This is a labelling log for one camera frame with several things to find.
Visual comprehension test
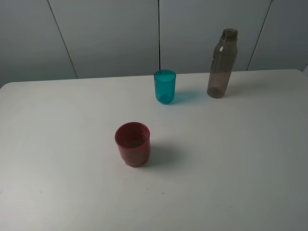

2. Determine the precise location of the smoky transparent plastic bottle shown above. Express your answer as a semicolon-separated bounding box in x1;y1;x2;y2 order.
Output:
207;28;238;99

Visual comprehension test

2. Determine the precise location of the teal transparent plastic cup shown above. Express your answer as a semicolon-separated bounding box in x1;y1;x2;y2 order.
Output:
154;70;176;104

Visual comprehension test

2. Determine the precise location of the red plastic cup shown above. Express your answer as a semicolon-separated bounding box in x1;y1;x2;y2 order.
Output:
115;122;150;167

